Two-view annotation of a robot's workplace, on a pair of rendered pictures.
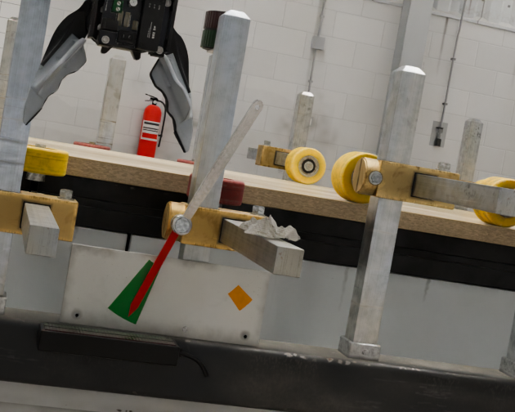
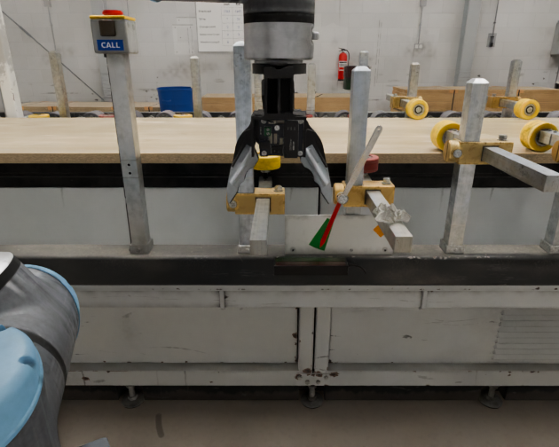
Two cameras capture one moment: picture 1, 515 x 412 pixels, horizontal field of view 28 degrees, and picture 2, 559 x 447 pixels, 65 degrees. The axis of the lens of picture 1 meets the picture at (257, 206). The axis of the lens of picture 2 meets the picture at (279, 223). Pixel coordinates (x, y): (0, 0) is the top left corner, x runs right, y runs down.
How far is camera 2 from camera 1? 0.40 m
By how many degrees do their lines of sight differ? 23
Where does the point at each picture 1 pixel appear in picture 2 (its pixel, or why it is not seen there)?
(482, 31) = not seen: outside the picture
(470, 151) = (514, 79)
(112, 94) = (310, 84)
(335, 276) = (436, 194)
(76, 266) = (288, 226)
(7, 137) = not seen: hidden behind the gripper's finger
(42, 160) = (266, 163)
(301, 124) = (413, 82)
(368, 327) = (456, 236)
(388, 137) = (465, 127)
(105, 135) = (310, 105)
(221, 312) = (370, 239)
